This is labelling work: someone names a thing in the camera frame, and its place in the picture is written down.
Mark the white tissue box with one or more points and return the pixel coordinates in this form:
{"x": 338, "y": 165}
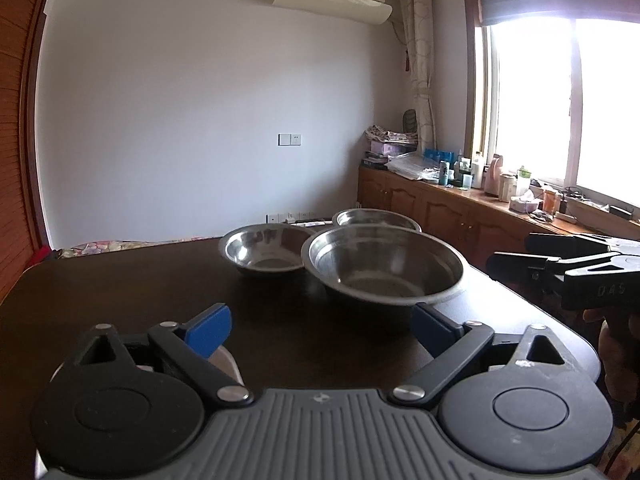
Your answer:
{"x": 525, "y": 205}

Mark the white power strip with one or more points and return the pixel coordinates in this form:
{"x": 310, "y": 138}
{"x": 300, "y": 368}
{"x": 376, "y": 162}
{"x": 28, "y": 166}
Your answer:
{"x": 567, "y": 216}

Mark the clear plastic bags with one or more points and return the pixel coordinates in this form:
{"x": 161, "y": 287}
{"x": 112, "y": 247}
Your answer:
{"x": 415, "y": 167}

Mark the beige thermos cup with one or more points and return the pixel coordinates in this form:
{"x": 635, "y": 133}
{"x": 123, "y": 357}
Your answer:
{"x": 507, "y": 189}

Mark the purple box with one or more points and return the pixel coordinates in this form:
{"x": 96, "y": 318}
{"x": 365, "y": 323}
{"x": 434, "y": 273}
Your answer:
{"x": 392, "y": 148}

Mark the large steel bowl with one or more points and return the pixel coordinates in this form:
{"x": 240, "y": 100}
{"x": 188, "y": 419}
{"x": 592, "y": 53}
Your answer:
{"x": 380, "y": 270}

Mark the orange jar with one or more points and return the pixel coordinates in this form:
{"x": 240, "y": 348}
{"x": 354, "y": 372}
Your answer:
{"x": 550, "y": 202}

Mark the brown wooden wardrobe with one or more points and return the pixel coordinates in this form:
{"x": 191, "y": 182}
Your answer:
{"x": 20, "y": 110}

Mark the low wooden cabinet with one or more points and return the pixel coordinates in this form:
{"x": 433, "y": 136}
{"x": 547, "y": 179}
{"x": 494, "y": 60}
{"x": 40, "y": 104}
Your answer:
{"x": 440, "y": 210}

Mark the slim drink can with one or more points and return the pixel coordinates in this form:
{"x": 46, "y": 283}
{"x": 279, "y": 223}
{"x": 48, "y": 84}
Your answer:
{"x": 444, "y": 172}

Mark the green lid bottle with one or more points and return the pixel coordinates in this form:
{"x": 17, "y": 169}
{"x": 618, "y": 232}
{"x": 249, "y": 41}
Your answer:
{"x": 523, "y": 180}

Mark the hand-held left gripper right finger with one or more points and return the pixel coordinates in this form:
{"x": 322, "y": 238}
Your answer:
{"x": 432, "y": 331}

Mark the medium steel bowl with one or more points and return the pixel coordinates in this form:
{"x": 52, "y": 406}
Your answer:
{"x": 375, "y": 219}
{"x": 260, "y": 250}

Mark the white wall switch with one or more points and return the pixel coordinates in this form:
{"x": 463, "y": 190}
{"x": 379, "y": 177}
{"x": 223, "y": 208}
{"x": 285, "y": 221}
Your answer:
{"x": 290, "y": 139}

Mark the red cloth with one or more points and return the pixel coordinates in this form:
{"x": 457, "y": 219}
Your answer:
{"x": 42, "y": 256}

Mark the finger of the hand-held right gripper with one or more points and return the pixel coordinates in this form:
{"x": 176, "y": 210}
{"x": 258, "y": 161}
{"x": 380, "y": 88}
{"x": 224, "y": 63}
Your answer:
{"x": 520, "y": 262}
{"x": 565, "y": 245}

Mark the person's right hand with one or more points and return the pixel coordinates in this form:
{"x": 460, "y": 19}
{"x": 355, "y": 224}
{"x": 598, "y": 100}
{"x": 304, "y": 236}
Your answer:
{"x": 610, "y": 355}

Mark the wooden framed window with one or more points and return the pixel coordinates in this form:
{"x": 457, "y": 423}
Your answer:
{"x": 530, "y": 110}

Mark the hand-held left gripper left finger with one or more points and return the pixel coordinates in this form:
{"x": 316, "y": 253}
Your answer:
{"x": 210, "y": 327}

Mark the white wall outlets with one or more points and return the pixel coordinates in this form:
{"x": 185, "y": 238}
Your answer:
{"x": 280, "y": 218}

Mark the beige patterned curtain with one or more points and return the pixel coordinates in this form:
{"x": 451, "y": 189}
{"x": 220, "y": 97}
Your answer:
{"x": 420, "y": 60}

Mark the dark oval object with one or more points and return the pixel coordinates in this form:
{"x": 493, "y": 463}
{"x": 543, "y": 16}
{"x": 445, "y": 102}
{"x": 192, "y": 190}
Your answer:
{"x": 410, "y": 120}

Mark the white bottle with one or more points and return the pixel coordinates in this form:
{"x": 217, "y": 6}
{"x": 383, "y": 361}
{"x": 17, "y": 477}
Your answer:
{"x": 478, "y": 172}

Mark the folded patterned cloth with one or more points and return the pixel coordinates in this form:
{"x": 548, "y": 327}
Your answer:
{"x": 390, "y": 134}

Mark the floral blanket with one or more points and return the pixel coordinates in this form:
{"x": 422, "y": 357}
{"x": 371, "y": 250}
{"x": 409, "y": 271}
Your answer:
{"x": 125, "y": 246}

